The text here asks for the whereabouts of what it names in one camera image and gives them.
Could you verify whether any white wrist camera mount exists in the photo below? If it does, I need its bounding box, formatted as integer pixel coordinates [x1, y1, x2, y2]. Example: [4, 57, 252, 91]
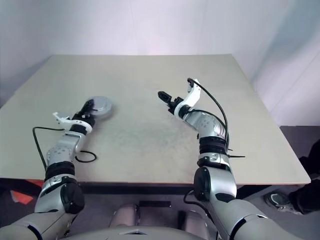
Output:
[174, 78, 202, 119]
[52, 112, 92, 133]

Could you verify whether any grey rounded robot thigh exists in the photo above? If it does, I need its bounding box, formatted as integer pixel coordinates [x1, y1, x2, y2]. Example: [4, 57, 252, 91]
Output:
[111, 203, 138, 228]
[184, 209, 210, 240]

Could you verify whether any grey robot torso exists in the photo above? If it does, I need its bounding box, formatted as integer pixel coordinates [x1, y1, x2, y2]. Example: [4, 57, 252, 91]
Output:
[59, 226, 218, 240]

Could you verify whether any black bar at robot waist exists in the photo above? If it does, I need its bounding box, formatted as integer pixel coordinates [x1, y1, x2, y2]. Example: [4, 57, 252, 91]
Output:
[138, 200, 172, 208]

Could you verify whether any orange floor object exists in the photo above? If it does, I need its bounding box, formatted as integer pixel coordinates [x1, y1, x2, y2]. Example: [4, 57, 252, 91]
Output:
[9, 189, 34, 205]

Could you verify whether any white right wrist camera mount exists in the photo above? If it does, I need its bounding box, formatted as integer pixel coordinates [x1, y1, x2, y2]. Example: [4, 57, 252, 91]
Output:
[174, 78, 202, 119]

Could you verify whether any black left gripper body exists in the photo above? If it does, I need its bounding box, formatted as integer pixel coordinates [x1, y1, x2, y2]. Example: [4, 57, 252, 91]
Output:
[72, 112, 95, 125]

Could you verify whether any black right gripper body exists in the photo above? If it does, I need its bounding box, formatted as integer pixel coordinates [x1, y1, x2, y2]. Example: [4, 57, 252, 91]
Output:
[167, 96, 185, 115]

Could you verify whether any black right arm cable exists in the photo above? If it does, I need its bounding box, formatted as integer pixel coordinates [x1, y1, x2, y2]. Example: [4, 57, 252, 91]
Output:
[186, 77, 230, 152]

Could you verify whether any grey sneaker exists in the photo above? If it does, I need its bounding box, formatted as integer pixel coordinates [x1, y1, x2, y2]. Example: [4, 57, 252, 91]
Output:
[264, 192, 298, 213]

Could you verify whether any dark trouser leg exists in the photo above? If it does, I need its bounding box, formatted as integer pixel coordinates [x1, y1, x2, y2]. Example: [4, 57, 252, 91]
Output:
[287, 138, 320, 215]

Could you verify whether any black table frame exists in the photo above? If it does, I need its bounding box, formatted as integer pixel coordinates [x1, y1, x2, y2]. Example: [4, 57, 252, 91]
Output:
[77, 183, 273, 201]

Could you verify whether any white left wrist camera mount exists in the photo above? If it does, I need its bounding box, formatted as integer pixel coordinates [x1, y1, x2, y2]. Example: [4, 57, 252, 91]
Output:
[52, 112, 92, 133]

